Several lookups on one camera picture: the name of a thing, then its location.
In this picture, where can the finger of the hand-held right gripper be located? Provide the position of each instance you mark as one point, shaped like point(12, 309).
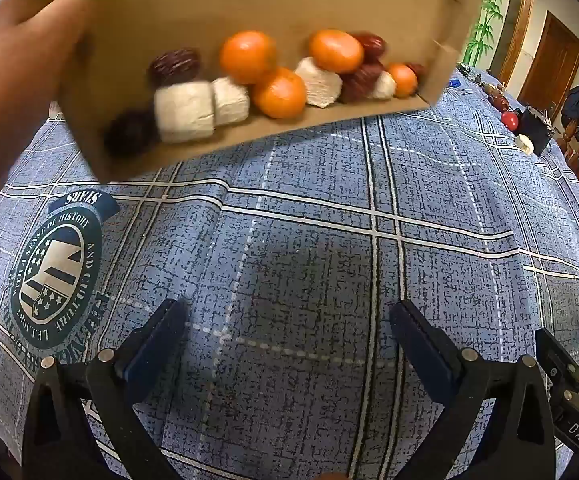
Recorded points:
point(554, 355)

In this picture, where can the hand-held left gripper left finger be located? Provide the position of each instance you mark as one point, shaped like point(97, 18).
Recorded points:
point(157, 355)

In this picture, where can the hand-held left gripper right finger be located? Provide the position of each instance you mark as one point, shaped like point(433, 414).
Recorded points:
point(419, 345)

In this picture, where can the large orange mandarin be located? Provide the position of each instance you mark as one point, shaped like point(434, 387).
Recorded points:
point(336, 50)

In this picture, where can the cardboard tray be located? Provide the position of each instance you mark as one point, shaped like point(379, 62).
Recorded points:
point(269, 0)

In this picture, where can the person's left hand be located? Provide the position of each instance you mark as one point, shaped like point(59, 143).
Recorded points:
point(14, 85)

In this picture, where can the small white object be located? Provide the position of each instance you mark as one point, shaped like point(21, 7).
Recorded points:
point(525, 144)

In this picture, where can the small black box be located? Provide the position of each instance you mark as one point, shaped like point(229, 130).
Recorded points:
point(537, 127)

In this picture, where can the dark red jujube date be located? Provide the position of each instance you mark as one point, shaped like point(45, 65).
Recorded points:
point(129, 132)
point(362, 80)
point(174, 66)

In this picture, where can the red tomato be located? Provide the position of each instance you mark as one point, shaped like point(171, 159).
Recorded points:
point(509, 120)

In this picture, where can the large white rice cake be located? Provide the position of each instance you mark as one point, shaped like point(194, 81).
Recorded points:
point(185, 111)

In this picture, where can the small white rice cake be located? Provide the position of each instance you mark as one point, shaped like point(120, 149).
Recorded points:
point(384, 85)

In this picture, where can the small orange mandarin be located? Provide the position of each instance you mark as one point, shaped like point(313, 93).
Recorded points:
point(402, 80)

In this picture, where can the wooden door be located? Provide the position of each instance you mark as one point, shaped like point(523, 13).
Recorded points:
point(554, 65)

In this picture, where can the small red jujube date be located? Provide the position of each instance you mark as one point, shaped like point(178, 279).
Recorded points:
point(417, 69)

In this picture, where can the large red jujube date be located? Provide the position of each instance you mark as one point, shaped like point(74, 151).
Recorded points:
point(372, 45)

